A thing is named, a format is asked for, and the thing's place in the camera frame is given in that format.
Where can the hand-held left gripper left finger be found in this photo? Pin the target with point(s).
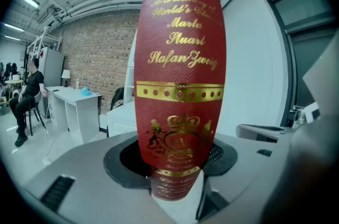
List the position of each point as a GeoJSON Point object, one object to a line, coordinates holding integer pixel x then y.
{"type": "Point", "coordinates": [116, 164]}

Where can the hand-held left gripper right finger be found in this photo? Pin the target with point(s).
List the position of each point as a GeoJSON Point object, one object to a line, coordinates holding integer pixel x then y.
{"type": "Point", "coordinates": [223, 158]}

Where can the red hardcover book gold print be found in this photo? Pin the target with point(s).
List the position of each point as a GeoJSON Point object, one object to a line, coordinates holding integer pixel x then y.
{"type": "Point", "coordinates": [180, 72]}

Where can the black round-backed chair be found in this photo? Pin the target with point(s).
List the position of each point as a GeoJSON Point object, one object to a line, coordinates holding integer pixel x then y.
{"type": "Point", "coordinates": [116, 97]}

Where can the teal fluffy object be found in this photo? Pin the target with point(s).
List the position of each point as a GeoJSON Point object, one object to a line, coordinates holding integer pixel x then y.
{"type": "Point", "coordinates": [85, 92]}

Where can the clear plastic bottle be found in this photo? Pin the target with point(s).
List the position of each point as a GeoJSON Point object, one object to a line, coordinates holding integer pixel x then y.
{"type": "Point", "coordinates": [77, 84]}

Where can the black metal chair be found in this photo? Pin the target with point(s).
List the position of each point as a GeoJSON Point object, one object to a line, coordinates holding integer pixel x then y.
{"type": "Point", "coordinates": [34, 111]}

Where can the white table lamp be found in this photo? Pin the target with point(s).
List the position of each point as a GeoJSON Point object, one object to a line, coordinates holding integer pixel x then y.
{"type": "Point", "coordinates": [65, 74]}

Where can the grey metal cabinet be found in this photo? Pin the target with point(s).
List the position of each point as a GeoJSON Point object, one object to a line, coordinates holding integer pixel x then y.
{"type": "Point", "coordinates": [54, 66]}

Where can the round yellow table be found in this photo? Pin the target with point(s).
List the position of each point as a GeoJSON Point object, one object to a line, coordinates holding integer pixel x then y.
{"type": "Point", "coordinates": [13, 82]}

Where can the white metal rack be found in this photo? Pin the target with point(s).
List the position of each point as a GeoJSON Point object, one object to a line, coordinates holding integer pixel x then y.
{"type": "Point", "coordinates": [43, 39]}

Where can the dark glass door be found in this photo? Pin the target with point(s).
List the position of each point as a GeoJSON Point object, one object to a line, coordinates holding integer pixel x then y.
{"type": "Point", "coordinates": [304, 32]}

